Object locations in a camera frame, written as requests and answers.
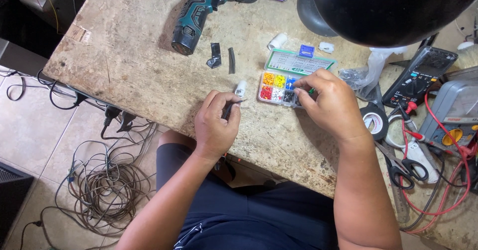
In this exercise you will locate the steel ruler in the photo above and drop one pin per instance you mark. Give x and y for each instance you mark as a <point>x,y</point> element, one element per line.
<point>399,201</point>

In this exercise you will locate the black heat shrink tube piece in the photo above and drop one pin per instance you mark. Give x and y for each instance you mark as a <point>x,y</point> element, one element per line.
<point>231,60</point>

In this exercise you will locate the white plastic clip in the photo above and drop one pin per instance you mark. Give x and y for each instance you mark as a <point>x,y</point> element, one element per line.
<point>326,47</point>

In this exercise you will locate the person's right hand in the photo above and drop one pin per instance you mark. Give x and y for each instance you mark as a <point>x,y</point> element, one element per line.
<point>332,108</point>

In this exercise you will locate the grey metal machine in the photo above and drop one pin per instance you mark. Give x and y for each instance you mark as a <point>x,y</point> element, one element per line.
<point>56,0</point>

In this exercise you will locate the black digital multimeter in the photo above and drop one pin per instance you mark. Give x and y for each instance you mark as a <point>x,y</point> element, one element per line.
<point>418,76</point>

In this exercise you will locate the bristle brush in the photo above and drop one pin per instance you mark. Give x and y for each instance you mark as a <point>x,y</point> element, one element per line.
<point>468,56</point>

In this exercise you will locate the black tape scrap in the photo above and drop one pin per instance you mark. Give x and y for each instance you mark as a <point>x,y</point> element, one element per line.
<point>214,56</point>

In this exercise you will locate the small white plug connector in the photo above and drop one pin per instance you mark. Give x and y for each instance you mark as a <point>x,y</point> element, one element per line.
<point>241,88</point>

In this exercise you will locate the person's left hand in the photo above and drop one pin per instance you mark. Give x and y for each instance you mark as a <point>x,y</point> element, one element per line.
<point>213,130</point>

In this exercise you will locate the grey electrical device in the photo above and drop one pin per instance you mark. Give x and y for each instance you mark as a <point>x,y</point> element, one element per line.
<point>453,108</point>

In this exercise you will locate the small green ferrule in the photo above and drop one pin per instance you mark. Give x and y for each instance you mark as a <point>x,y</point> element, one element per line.
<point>311,90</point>

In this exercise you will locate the person's dark blue shorts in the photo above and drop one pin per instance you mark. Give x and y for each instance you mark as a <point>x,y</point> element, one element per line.
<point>257,216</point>

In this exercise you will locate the clear plastic bag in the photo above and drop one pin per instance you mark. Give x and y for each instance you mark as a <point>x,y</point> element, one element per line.
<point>375,65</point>

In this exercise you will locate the clear compartment box of ferrules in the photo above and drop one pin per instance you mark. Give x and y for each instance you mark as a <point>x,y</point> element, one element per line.
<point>283,74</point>

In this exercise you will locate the black box with grille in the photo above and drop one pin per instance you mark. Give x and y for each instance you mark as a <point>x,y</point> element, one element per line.
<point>13,197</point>

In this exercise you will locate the white plastic tube cap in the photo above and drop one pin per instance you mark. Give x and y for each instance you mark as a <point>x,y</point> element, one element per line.
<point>277,41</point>

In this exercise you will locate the black lamp head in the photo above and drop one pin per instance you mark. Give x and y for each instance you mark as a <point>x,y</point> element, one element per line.
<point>384,7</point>

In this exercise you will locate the black electrical tape roll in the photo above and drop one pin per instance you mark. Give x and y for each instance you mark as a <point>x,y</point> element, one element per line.
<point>381,112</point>

